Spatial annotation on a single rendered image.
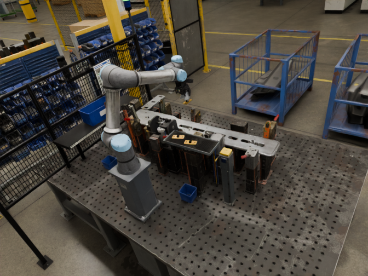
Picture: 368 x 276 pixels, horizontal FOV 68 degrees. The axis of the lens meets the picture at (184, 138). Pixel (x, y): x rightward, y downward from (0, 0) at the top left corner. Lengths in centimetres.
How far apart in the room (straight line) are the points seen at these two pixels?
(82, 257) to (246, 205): 167
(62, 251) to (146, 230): 130
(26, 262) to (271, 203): 235
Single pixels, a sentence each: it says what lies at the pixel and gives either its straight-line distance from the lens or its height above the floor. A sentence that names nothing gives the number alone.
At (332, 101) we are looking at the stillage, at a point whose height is 54.
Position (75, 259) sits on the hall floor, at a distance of 296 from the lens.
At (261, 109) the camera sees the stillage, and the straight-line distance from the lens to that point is 401.
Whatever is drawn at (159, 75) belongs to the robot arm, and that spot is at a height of 162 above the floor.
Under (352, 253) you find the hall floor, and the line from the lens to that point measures 277.
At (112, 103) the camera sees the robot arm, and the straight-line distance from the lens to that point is 172.
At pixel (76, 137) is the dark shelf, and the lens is 251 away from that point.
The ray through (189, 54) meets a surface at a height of 53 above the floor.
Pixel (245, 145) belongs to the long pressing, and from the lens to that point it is 201.
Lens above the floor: 223
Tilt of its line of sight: 35 degrees down
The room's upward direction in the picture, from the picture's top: 10 degrees counter-clockwise
